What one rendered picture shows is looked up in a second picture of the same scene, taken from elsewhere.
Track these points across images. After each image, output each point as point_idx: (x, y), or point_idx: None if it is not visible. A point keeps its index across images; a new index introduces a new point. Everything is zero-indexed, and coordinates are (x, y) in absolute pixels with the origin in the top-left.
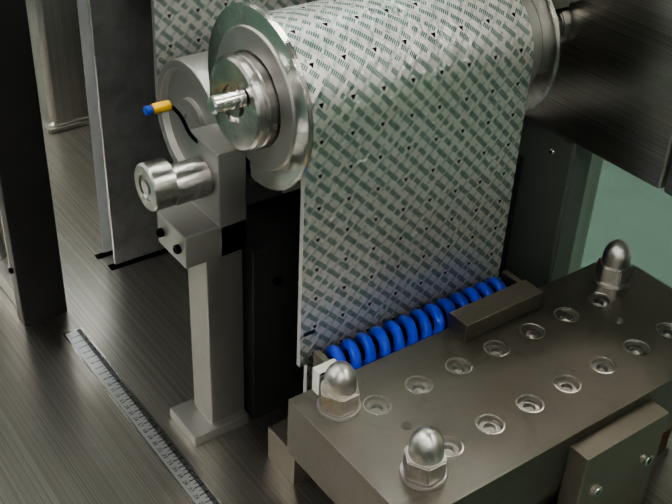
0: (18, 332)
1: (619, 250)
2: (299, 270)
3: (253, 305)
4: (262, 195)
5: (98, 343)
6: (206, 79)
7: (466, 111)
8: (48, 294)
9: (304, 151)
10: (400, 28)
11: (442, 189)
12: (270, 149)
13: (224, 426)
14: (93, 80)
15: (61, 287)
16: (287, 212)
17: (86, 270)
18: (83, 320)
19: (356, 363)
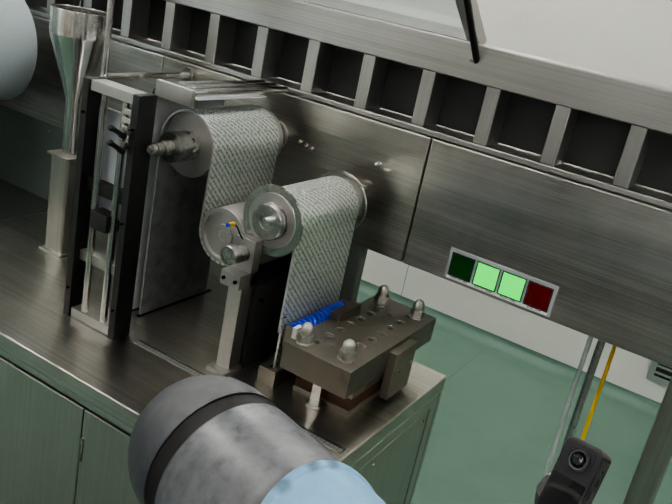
0: (111, 342)
1: (385, 288)
2: (286, 288)
3: (252, 311)
4: (199, 282)
5: (153, 345)
6: (237, 215)
7: (338, 228)
8: (124, 323)
9: (298, 238)
10: (321, 195)
11: (328, 260)
12: (279, 239)
13: (233, 370)
14: (143, 221)
15: (130, 320)
16: (260, 273)
17: None
18: (139, 337)
19: None
